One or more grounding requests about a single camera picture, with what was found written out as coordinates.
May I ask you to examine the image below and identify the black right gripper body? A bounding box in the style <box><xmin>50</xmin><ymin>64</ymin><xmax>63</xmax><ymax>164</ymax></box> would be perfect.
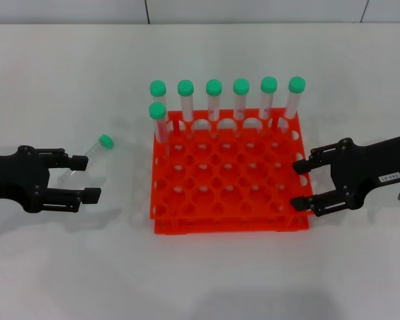
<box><xmin>329</xmin><ymin>132</ymin><xmax>400</xmax><ymax>211</ymax></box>

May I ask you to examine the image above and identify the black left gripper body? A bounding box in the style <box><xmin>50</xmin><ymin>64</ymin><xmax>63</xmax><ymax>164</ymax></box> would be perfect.
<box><xmin>0</xmin><ymin>145</ymin><xmax>51</xmax><ymax>215</ymax></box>

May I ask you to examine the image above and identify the clear test tube green cap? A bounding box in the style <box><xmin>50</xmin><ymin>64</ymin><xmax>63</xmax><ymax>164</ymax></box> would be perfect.
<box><xmin>260</xmin><ymin>77</ymin><xmax>278</xmax><ymax>134</ymax></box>
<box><xmin>279</xmin><ymin>76</ymin><xmax>307</xmax><ymax>133</ymax></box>
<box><xmin>148</xmin><ymin>102</ymin><xmax>171</xmax><ymax>158</ymax></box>
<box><xmin>177</xmin><ymin>79</ymin><xmax>196</xmax><ymax>138</ymax></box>
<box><xmin>149</xmin><ymin>79</ymin><xmax>169</xmax><ymax>134</ymax></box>
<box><xmin>205</xmin><ymin>79</ymin><xmax>223</xmax><ymax>138</ymax></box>
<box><xmin>60</xmin><ymin>133</ymin><xmax>115</xmax><ymax>181</ymax></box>
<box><xmin>233</xmin><ymin>78</ymin><xmax>251</xmax><ymax>136</ymax></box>

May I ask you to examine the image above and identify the orange test tube rack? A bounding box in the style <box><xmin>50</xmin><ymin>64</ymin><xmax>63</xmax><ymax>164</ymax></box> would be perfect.
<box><xmin>149</xmin><ymin>107</ymin><xmax>318</xmax><ymax>236</ymax></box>

